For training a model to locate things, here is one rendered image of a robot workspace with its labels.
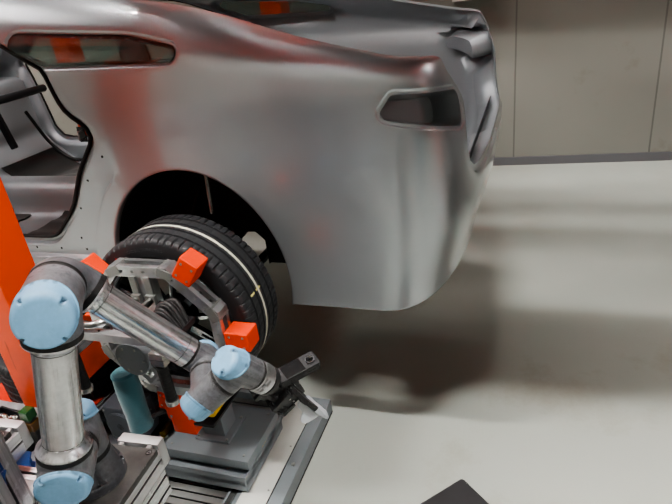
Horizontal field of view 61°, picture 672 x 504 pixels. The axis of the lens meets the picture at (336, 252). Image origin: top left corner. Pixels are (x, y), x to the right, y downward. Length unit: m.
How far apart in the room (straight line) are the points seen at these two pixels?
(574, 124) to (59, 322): 5.24
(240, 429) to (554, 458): 1.32
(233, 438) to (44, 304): 1.49
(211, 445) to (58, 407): 1.28
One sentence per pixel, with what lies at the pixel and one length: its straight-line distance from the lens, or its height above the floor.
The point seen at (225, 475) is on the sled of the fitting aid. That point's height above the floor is 0.16.
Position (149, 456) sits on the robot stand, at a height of 0.82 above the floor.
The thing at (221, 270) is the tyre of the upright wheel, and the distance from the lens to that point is 1.93.
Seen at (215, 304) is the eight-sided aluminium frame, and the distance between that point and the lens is 1.91.
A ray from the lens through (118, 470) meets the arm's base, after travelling 1.63.
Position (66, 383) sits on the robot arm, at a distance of 1.29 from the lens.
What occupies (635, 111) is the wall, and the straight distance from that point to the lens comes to 5.94.
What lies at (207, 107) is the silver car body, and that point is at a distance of 2.08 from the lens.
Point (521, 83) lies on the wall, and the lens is 5.75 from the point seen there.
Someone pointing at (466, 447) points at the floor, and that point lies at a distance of 2.66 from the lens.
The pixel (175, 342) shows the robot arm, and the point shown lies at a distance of 1.38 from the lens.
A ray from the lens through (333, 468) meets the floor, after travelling 2.61.
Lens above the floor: 1.90
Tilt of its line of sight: 26 degrees down
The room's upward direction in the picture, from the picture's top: 8 degrees counter-clockwise
